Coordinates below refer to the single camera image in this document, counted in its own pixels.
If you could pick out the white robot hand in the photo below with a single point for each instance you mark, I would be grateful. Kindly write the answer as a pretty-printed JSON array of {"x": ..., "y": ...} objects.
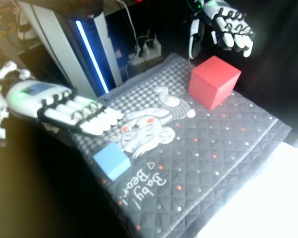
[
  {"x": 27, "y": 99},
  {"x": 233, "y": 37}
]

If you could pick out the red cube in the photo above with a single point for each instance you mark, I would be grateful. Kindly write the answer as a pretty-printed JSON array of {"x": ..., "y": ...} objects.
[{"x": 213, "y": 84}]

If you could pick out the blue cube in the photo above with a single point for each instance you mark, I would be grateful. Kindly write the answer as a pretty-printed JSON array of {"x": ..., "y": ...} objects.
[{"x": 112, "y": 161}]

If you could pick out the white tower with blue light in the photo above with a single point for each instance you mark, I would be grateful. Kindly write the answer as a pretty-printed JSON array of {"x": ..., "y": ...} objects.
[{"x": 52, "y": 37}]

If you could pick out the white power strip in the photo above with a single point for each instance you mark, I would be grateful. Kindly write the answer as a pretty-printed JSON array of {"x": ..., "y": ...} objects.
[{"x": 151, "y": 49}]

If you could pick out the grey bear print quilt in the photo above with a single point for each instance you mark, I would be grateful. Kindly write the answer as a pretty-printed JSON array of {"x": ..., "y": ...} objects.
[{"x": 188, "y": 161}]

